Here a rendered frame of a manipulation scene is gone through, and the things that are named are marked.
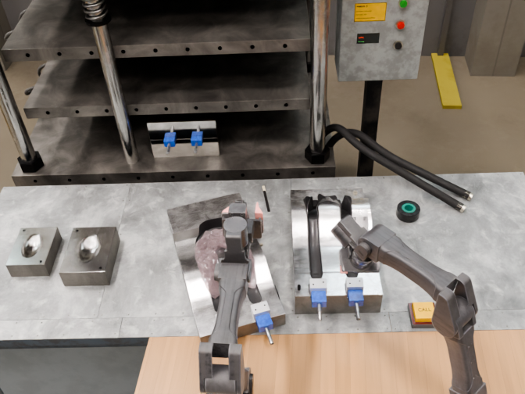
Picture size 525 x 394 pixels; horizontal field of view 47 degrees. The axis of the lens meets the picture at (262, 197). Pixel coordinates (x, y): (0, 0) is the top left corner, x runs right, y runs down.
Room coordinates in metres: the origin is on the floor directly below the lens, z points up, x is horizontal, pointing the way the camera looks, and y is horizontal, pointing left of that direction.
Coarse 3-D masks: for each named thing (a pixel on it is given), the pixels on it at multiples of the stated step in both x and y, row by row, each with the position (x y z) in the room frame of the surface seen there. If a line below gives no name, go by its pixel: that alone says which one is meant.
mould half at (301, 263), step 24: (312, 192) 1.57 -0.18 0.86; (336, 192) 1.56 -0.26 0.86; (360, 192) 1.56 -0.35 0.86; (336, 216) 1.38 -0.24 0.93; (360, 216) 1.38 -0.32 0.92; (336, 240) 1.31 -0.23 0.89; (336, 264) 1.21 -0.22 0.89; (336, 288) 1.11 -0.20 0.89; (312, 312) 1.09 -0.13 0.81; (336, 312) 1.09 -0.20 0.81; (360, 312) 1.08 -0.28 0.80
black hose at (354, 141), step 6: (330, 126) 1.89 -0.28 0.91; (336, 126) 1.86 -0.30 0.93; (342, 126) 1.85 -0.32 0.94; (330, 132) 1.89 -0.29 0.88; (342, 132) 1.82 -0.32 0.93; (348, 132) 1.81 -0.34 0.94; (348, 138) 1.78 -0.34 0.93; (354, 138) 1.77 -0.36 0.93; (354, 144) 1.76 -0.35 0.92; (360, 144) 1.75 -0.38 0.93; (360, 150) 1.73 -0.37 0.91; (366, 150) 1.72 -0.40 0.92; (372, 150) 1.72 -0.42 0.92; (372, 156) 1.70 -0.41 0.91
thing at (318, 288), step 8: (312, 280) 1.13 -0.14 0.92; (320, 280) 1.13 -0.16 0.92; (312, 288) 1.10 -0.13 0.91; (320, 288) 1.10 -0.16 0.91; (312, 296) 1.08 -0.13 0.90; (320, 296) 1.08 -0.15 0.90; (312, 304) 1.06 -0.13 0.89; (320, 304) 1.05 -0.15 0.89; (320, 312) 1.03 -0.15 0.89; (320, 320) 1.00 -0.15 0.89
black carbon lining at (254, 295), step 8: (200, 224) 1.39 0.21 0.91; (208, 224) 1.41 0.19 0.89; (216, 224) 1.42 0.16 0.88; (200, 232) 1.38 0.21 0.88; (248, 288) 1.16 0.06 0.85; (256, 288) 1.16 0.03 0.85; (248, 296) 1.13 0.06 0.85; (256, 296) 1.13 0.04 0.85; (216, 304) 1.11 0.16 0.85; (216, 312) 1.08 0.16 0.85
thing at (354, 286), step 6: (348, 282) 1.11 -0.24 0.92; (354, 282) 1.11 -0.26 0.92; (360, 282) 1.11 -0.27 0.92; (348, 288) 1.09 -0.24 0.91; (354, 288) 1.09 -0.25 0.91; (360, 288) 1.09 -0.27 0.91; (348, 294) 1.08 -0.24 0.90; (354, 294) 1.08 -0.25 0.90; (360, 294) 1.08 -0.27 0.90; (348, 300) 1.06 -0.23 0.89; (354, 300) 1.05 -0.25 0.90; (360, 300) 1.05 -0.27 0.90; (360, 318) 1.00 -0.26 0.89
